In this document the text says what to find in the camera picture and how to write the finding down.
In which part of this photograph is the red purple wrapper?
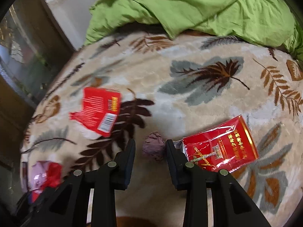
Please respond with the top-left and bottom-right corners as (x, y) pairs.
(29, 160), (62, 203)

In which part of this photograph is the torn red paper box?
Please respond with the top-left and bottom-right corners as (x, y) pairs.
(69, 87), (121, 138)

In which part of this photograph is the leaf pattern fleece blanket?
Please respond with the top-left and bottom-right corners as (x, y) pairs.
(20, 31), (302, 226)

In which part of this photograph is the green quilt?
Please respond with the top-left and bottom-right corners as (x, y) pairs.
(85, 0), (302, 61)

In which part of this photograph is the wooden glass door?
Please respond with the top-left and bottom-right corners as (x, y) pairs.
(0, 0), (74, 194)

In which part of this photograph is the red cigarette pack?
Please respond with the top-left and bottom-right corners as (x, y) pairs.
(174, 115), (259, 173)

